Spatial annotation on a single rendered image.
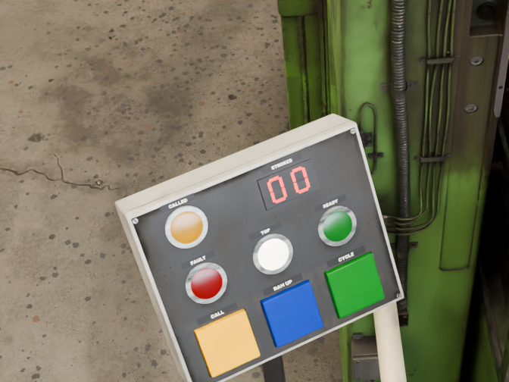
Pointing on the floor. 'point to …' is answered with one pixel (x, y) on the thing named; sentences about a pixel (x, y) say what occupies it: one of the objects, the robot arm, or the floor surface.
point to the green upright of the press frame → (416, 343)
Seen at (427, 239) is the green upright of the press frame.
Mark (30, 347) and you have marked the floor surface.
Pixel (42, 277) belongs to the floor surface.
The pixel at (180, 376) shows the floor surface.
